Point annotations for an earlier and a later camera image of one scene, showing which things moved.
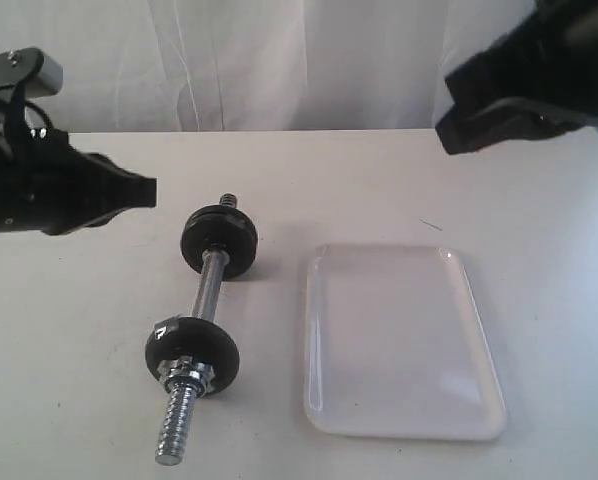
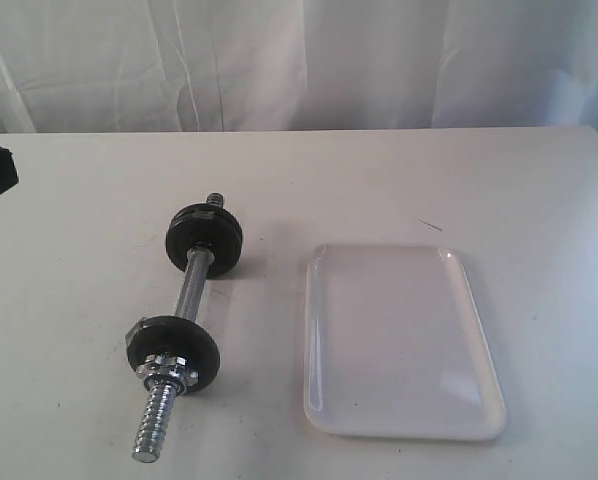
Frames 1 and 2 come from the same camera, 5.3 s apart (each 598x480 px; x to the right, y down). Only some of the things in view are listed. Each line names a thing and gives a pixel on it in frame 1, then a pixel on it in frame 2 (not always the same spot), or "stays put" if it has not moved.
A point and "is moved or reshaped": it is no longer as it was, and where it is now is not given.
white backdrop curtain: [153, 66] stays put
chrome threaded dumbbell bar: [181, 398] to [161, 395]
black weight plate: [197, 337] to [177, 336]
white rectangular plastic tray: [396, 346] stays put
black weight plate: [224, 228] is moved or reshaped
